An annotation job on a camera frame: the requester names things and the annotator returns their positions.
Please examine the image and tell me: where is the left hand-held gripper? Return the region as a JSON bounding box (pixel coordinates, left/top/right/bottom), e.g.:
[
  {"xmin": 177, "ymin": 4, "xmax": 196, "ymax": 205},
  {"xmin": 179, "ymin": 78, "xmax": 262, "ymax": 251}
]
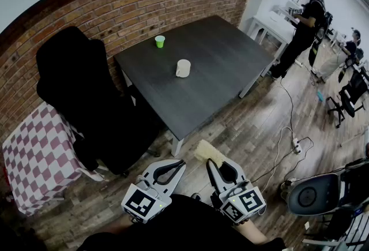
[{"xmin": 121, "ymin": 159, "xmax": 187, "ymax": 225}]

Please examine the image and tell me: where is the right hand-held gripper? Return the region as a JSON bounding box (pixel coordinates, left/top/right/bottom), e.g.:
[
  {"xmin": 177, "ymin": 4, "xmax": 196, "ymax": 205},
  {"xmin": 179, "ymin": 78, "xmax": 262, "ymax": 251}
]
[{"xmin": 206, "ymin": 157, "xmax": 268, "ymax": 227}]

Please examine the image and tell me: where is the yellow sponge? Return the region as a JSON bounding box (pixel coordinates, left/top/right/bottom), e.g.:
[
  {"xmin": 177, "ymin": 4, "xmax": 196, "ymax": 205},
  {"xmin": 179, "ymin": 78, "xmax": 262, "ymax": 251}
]
[{"xmin": 193, "ymin": 139, "xmax": 225, "ymax": 168}]

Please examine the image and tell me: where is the white mug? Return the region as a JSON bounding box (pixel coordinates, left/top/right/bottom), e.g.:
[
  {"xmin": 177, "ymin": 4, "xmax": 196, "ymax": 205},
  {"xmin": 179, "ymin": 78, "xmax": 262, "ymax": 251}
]
[{"xmin": 175, "ymin": 59, "xmax": 191, "ymax": 79}]

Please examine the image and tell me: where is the person's right forearm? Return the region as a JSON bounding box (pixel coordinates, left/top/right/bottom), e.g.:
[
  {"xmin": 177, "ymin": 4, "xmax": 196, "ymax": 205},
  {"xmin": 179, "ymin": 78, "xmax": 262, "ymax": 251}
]
[{"xmin": 232, "ymin": 219, "xmax": 270, "ymax": 246}]

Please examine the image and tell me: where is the person's left forearm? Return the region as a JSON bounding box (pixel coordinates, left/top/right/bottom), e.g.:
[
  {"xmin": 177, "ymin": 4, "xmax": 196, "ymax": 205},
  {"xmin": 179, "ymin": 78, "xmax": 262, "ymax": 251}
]
[{"xmin": 105, "ymin": 219, "xmax": 138, "ymax": 235}]

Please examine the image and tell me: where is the person's black shirt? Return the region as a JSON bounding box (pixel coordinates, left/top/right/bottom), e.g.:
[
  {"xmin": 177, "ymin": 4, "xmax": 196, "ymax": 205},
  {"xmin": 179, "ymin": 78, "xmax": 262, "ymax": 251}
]
[{"xmin": 76, "ymin": 193, "xmax": 286, "ymax": 251}]

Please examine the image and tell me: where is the white power strip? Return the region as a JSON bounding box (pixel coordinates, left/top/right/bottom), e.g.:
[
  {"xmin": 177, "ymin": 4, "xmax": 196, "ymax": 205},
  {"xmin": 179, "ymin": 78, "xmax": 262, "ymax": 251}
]
[{"xmin": 292, "ymin": 137, "xmax": 303, "ymax": 155}]

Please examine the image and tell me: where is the grey plastic chair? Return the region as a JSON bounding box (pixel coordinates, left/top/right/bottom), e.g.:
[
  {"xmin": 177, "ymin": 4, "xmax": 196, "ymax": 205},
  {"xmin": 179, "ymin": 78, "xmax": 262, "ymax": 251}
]
[{"xmin": 287, "ymin": 173, "xmax": 342, "ymax": 218}]

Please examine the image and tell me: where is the dark grey table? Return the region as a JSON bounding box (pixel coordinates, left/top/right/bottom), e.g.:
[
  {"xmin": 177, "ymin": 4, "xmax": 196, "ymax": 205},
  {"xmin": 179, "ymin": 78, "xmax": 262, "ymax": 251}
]
[{"xmin": 114, "ymin": 15, "xmax": 280, "ymax": 158}]

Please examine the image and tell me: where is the black mesh office chair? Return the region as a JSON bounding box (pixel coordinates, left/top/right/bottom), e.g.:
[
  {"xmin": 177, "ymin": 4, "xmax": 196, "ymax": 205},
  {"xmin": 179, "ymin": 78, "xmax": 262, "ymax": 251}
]
[{"xmin": 36, "ymin": 26, "xmax": 162, "ymax": 178}]

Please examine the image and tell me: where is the red white checkered tablecloth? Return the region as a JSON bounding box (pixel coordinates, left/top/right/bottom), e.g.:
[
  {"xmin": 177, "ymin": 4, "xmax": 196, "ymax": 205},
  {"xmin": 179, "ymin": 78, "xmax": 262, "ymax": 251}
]
[{"xmin": 2, "ymin": 101, "xmax": 106, "ymax": 216}]

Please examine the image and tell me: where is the black swivel office chair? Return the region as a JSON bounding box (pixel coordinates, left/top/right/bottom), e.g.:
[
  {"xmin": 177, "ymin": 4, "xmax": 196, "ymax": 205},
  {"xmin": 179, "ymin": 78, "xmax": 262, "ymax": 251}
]
[{"xmin": 327, "ymin": 69, "xmax": 366, "ymax": 129}]

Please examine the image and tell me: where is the white table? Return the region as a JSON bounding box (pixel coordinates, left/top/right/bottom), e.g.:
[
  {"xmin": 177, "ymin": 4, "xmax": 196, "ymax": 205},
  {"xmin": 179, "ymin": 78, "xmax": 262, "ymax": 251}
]
[{"xmin": 247, "ymin": 10, "xmax": 298, "ymax": 59}]

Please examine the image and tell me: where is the white cable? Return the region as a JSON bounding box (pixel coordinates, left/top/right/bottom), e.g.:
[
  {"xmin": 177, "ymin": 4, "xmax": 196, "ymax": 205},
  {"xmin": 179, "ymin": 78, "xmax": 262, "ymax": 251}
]
[{"xmin": 269, "ymin": 78, "xmax": 298, "ymax": 184}]

